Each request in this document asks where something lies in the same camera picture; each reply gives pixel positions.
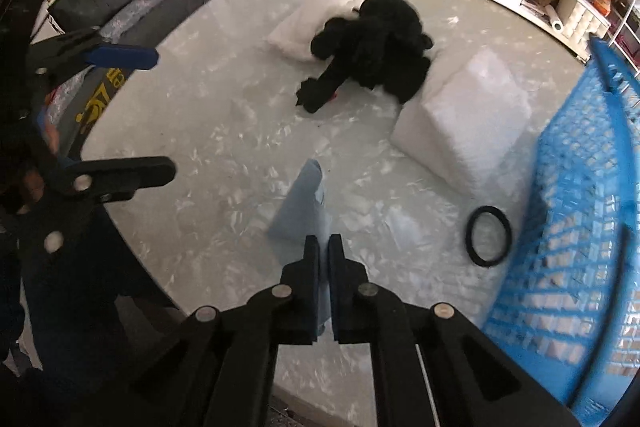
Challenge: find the blue plastic laundry basket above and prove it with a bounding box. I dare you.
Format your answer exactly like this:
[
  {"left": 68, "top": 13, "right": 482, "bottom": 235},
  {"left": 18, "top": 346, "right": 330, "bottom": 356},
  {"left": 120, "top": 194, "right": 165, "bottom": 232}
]
[{"left": 483, "top": 37, "right": 639, "bottom": 426}]

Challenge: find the paper towel roll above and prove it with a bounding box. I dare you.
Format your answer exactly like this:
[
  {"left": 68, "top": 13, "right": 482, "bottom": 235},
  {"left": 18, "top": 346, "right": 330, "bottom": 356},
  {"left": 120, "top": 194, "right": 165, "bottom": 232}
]
[{"left": 544, "top": 4, "right": 564, "bottom": 34}]

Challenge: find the black plush toy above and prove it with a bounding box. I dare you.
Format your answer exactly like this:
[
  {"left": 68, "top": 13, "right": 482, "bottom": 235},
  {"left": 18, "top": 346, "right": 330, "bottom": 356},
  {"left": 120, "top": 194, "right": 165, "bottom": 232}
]
[{"left": 296, "top": 0, "right": 434, "bottom": 114}]

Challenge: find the person's left hand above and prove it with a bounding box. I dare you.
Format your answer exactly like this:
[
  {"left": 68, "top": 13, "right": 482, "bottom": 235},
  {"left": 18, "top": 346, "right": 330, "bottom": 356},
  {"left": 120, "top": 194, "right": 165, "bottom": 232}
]
[{"left": 19, "top": 110, "right": 64, "bottom": 208}]

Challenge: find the large white foam pad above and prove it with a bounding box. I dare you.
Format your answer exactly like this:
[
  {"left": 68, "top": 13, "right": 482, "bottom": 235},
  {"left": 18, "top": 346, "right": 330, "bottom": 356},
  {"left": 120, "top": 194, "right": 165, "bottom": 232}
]
[{"left": 390, "top": 46, "right": 532, "bottom": 195}]

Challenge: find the white metal shelf rack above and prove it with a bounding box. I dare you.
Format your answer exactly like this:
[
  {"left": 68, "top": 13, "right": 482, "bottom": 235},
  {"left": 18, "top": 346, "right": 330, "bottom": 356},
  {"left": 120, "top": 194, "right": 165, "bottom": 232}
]
[{"left": 606, "top": 0, "right": 640, "bottom": 79}]

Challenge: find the light blue sponge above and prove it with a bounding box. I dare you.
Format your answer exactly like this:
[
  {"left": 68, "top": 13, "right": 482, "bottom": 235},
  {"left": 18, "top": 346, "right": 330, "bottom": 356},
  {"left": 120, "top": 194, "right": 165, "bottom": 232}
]
[{"left": 266, "top": 159, "right": 331, "bottom": 336}]

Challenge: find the black rubber ring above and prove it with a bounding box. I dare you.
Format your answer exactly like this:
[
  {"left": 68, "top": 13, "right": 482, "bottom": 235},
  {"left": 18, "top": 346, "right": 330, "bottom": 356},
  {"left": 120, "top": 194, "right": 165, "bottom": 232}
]
[{"left": 464, "top": 204, "right": 514, "bottom": 269}]

